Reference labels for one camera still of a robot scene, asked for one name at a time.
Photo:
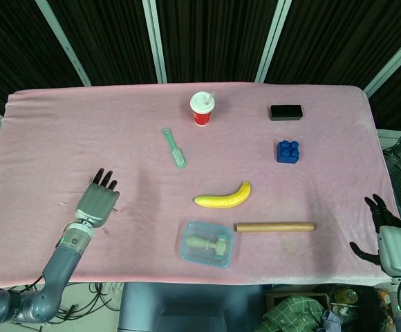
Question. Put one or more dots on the grey blue crumpled cloth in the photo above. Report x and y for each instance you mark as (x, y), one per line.
(332, 320)

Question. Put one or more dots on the blue toy building block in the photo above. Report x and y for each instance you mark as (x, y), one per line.
(285, 157)

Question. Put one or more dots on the green checked cloth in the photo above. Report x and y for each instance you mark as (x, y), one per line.
(290, 311)

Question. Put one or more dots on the black pleated curtain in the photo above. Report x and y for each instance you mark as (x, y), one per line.
(214, 34)

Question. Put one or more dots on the translucent drinking straw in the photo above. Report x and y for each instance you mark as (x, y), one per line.
(209, 100)

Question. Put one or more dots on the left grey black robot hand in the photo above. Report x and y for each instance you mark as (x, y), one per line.
(95, 204)

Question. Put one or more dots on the brown wooden crate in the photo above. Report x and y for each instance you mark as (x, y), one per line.
(304, 295)

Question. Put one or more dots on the cream toy hammer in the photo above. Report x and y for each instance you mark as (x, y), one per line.
(197, 242)

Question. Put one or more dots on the green white bristle brush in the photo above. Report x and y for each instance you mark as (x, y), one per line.
(178, 157)

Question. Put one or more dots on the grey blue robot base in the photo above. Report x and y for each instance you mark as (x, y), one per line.
(186, 307)

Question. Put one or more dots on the wooden rolling pin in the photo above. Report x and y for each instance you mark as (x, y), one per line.
(273, 227)

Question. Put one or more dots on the yellow toy banana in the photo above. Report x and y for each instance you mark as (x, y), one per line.
(221, 202)

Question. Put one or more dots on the clear container blue rim lid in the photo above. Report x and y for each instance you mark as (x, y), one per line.
(190, 228)

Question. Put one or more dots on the pink tablecloth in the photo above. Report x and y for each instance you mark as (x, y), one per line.
(83, 138)

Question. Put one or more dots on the black rectangular box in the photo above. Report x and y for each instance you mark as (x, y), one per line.
(285, 112)

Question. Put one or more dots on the red paper cup white lid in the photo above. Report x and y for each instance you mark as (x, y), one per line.
(202, 119)

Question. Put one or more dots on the black bag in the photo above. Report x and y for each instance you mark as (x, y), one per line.
(370, 311)

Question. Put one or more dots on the yellow bottle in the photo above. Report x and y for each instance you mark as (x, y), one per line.
(345, 296)

